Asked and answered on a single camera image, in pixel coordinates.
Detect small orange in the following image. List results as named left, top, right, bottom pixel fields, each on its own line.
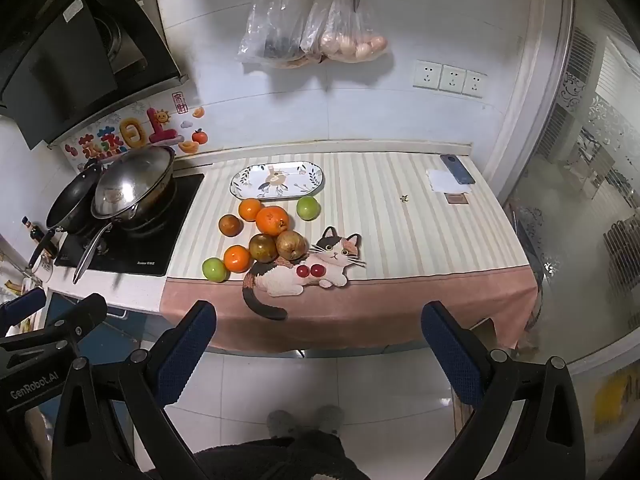
left=238, top=198, right=264, bottom=222
left=223, top=245, right=252, bottom=274

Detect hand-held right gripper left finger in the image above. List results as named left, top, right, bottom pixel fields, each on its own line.
left=50, top=300, right=218, bottom=480

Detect black frying pan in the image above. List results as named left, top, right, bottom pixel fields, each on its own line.
left=27, top=160, right=108, bottom=271

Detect dark smartphone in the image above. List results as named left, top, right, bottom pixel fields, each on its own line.
left=440, top=154, right=476, bottom=186

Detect colourful wall stickers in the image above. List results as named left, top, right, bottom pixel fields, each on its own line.
left=62, top=92, right=208, bottom=168

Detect clear plastic bag of eggs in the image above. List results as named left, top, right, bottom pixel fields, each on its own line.
left=300, top=0, right=391, bottom=63

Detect steel wok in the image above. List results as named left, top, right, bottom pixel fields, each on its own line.
left=73, top=180, right=178, bottom=285

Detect white paper sheet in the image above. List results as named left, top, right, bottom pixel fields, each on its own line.
left=426, top=168, right=473, bottom=194

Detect striped pink tablecloth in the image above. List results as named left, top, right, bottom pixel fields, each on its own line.
left=159, top=150, right=540, bottom=356

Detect large orange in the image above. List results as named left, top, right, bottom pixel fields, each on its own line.
left=255, top=205, right=291, bottom=237

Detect yellow paper sheet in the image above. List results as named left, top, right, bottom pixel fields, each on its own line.
left=595, top=370, right=638, bottom=433

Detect person's dark fleece pants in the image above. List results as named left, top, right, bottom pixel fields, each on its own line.
left=192, top=430, right=373, bottom=480

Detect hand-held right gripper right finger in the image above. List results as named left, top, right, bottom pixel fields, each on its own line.
left=420, top=301, right=587, bottom=480

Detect white wall socket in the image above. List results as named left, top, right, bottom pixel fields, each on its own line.
left=439, top=65, right=468, bottom=94
left=413, top=60, right=444, bottom=90
left=462, top=69, right=488, bottom=99

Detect person's left forearm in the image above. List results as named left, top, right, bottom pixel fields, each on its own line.
left=25, top=407, right=53, bottom=466

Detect patterned white oval plate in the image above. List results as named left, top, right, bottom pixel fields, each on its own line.
left=230, top=161, right=325, bottom=201

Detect dark sauce bottle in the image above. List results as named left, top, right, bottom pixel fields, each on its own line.
left=21, top=215, right=51, bottom=256

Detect blue cabinet door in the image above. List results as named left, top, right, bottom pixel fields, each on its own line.
left=42, top=292, right=166, bottom=361

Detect black range hood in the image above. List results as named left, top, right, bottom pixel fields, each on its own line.
left=0, top=0, right=183, bottom=151

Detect grey slipper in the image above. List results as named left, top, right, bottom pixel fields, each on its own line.
left=315, top=405, right=346, bottom=436
left=266, top=410, right=296, bottom=441

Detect cat-shaped mat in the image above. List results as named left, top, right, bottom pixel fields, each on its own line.
left=242, top=226, right=367, bottom=321

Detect white mug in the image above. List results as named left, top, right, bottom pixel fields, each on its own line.
left=31, top=252, right=58, bottom=283

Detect glass sliding door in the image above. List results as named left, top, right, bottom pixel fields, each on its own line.
left=500, top=0, right=640, bottom=361

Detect black induction cooktop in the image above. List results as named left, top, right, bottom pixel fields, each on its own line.
left=54, top=172, right=206, bottom=277

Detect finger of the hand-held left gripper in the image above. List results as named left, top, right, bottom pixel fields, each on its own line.
left=0, top=294, right=108, bottom=353
left=0, top=287, right=47, bottom=333

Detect steel wok lid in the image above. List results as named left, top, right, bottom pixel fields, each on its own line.
left=91, top=146, right=177, bottom=220

